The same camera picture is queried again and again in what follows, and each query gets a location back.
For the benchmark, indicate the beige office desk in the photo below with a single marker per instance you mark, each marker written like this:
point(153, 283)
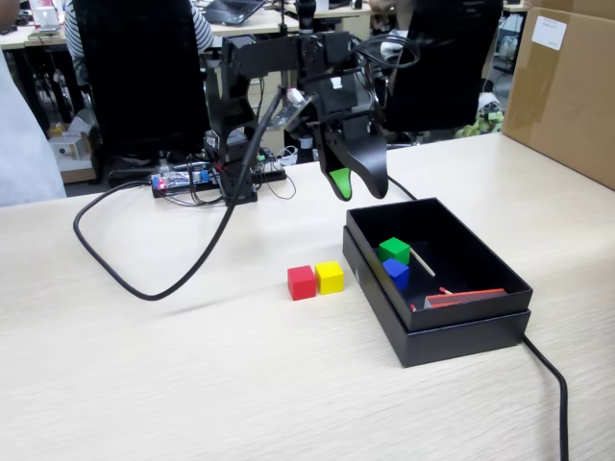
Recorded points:
point(259, 25)
point(14, 41)

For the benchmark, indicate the yellow wooden cube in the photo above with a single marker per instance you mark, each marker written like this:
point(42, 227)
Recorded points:
point(329, 278)

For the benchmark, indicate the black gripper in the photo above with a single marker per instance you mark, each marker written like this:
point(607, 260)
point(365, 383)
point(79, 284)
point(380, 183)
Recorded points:
point(351, 127)

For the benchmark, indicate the black cardboard box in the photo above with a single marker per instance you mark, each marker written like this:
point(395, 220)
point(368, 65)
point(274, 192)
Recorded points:
point(480, 259)

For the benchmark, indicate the person in striped shirt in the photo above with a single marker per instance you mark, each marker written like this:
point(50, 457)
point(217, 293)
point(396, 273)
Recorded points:
point(74, 38)

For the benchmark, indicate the green wooden cube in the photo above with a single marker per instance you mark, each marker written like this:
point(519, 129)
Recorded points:
point(394, 249)

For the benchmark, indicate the black office chair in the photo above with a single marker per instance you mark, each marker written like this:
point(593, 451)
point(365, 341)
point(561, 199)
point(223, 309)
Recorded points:
point(442, 72)
point(139, 72)

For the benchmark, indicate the red wooden cube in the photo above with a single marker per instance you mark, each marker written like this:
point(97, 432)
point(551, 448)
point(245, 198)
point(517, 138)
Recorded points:
point(302, 283)

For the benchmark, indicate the white and red box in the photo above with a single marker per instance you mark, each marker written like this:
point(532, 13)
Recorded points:
point(48, 19)

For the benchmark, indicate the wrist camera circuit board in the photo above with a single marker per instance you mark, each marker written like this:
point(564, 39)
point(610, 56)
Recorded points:
point(288, 113)

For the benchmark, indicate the long wooden matchstick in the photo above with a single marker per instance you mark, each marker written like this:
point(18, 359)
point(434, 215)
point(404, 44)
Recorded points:
point(423, 263)

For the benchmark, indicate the seated person at desk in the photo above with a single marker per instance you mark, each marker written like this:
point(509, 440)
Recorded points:
point(384, 7)

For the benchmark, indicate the large brown cardboard box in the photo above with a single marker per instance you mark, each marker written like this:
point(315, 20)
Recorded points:
point(567, 96)

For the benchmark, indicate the white carton with round hole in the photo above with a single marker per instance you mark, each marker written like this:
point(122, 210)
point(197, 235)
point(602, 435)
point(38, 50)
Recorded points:
point(67, 150)

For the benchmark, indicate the black laptop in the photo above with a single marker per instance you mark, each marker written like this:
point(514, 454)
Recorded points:
point(230, 12)

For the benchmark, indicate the green and white toy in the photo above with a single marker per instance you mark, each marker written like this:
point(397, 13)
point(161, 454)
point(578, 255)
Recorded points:
point(480, 127)

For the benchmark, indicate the beige drawer cabinet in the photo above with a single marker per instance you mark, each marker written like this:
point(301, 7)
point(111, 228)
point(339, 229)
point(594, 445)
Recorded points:
point(274, 144)
point(361, 26)

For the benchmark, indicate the blue wooden cube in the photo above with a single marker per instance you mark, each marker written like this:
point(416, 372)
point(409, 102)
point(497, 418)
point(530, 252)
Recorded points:
point(398, 274)

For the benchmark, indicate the white paper label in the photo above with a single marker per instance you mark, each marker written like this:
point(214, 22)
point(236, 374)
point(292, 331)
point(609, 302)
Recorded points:
point(550, 32)

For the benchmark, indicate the red matchbox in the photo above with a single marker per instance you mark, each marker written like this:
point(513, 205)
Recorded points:
point(461, 298)

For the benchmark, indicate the robot controller circuit board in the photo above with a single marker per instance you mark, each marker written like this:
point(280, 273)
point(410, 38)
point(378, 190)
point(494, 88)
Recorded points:
point(163, 181)

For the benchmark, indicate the black pole with white bands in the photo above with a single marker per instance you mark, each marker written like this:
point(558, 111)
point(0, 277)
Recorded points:
point(306, 14)

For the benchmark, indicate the black open box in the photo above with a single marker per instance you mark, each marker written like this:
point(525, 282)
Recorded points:
point(456, 343)

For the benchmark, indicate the person in white clothing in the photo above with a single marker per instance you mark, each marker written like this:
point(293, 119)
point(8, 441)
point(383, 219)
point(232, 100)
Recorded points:
point(19, 144)

